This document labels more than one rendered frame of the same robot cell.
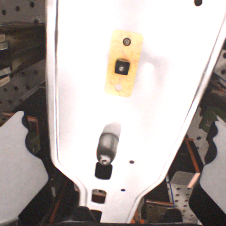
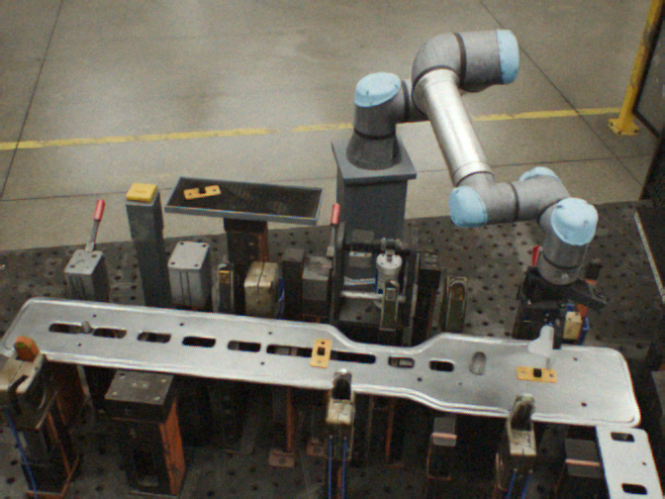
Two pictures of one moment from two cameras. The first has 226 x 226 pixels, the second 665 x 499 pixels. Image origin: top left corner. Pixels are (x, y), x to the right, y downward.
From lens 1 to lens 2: 158 cm
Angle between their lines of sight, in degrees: 55
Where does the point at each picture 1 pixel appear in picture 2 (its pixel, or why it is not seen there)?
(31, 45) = (531, 337)
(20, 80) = not seen: hidden behind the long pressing
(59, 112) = (492, 343)
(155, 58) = (546, 389)
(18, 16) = not seen: hidden behind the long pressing
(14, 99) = (406, 337)
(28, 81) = not seen: hidden behind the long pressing
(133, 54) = (545, 378)
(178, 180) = (441, 423)
